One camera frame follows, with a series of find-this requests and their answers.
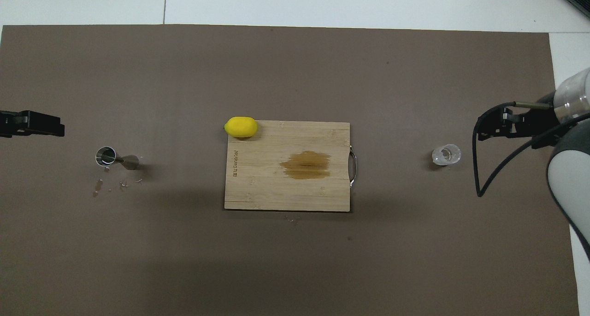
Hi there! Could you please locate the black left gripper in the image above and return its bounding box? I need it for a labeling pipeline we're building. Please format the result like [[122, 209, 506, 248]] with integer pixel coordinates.
[[0, 110, 65, 138]]

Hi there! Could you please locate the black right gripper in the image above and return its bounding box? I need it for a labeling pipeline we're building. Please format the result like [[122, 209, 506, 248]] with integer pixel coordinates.
[[477, 107, 566, 149]]

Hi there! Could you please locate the steel double jigger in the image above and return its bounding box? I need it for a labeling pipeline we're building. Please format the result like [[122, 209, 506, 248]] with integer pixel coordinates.
[[95, 146, 140, 171]]

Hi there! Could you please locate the brown table mat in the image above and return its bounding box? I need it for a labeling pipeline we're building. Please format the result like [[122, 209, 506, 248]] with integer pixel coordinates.
[[0, 24, 580, 316]]

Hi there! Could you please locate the yellow lemon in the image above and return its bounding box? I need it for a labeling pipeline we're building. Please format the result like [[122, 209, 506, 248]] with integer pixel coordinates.
[[224, 117, 258, 138]]

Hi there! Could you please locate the wooden cutting board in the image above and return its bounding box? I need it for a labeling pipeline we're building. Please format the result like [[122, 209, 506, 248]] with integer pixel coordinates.
[[224, 120, 358, 212]]

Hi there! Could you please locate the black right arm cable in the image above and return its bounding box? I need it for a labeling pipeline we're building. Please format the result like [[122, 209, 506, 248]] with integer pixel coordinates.
[[472, 101, 590, 197]]

